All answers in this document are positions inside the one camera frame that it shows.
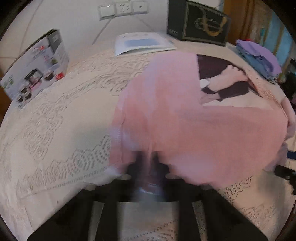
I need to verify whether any purple folded cloth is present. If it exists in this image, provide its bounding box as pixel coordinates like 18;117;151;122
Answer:
236;40;281;75

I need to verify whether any white wall switch panel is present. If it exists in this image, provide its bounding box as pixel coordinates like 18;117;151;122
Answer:
98;1;149;20

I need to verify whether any tea set product box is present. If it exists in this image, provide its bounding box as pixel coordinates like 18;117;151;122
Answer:
1;29;69;108

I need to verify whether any pink printed t-shirt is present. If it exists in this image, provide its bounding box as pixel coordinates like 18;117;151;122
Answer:
108;51;295;188

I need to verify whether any white blue paper booklet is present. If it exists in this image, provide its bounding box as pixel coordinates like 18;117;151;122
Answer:
114;32;177;56

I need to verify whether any blue folded cloth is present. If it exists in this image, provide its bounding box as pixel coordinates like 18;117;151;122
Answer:
237;46;278;83

